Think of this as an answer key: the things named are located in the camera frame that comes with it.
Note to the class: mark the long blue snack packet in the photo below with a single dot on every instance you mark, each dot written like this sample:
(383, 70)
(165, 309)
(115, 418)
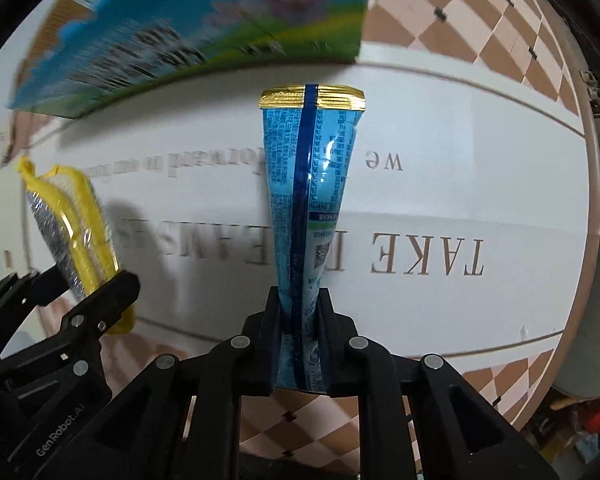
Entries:
(308, 138)

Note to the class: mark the open cardboard box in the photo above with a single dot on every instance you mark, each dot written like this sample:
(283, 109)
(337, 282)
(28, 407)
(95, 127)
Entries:
(129, 46)

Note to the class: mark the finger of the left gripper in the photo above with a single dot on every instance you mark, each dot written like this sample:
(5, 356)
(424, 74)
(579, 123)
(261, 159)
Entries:
(19, 295)
(109, 309)

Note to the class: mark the yellow silver mesh pouch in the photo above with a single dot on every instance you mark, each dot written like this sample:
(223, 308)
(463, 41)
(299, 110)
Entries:
(73, 224)

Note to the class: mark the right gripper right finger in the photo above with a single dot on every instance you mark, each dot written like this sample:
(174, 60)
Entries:
(333, 331)

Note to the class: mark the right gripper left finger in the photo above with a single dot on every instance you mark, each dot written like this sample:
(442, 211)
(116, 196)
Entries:
(264, 329)

